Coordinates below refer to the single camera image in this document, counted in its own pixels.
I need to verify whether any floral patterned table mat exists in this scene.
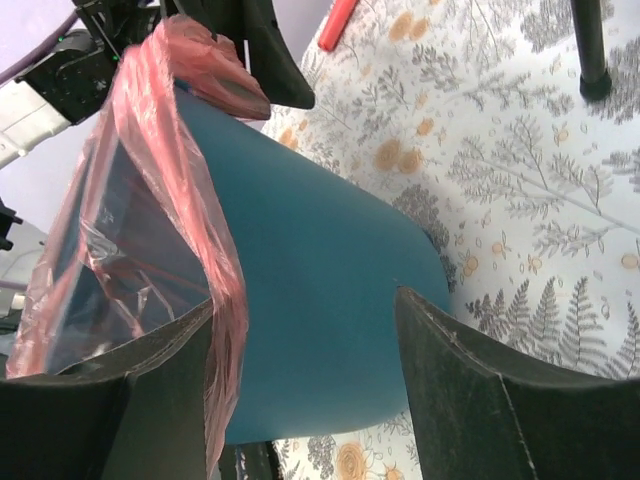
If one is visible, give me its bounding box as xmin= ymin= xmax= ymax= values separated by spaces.
xmin=259 ymin=0 xmax=640 ymax=480

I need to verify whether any teal plastic trash bin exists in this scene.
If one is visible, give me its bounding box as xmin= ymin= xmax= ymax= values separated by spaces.
xmin=44 ymin=82 xmax=454 ymax=446

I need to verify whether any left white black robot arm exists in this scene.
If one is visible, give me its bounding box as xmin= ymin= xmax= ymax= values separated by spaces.
xmin=1 ymin=1 xmax=315 ymax=166

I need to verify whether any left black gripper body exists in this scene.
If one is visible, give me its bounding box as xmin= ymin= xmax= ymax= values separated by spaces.
xmin=73 ymin=0 xmax=180 ymax=62

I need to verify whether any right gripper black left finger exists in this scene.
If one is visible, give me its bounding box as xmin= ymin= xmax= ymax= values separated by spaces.
xmin=1 ymin=302 xmax=212 ymax=480

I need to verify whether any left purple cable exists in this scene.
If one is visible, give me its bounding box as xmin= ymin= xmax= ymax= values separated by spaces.
xmin=0 ymin=9 xmax=81 ymax=86

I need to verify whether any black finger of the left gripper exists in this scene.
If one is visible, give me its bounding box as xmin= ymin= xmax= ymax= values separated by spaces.
xmin=177 ymin=0 xmax=315 ymax=110
xmin=187 ymin=74 xmax=270 ymax=119

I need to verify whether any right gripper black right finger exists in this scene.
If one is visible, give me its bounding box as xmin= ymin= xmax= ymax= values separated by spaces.
xmin=394 ymin=287 xmax=639 ymax=480

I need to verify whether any red plastic trash bag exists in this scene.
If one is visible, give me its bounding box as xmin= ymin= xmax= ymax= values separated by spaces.
xmin=1 ymin=14 xmax=269 ymax=479

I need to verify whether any black perforated music stand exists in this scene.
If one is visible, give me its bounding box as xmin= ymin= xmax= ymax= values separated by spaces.
xmin=570 ymin=0 xmax=612 ymax=103

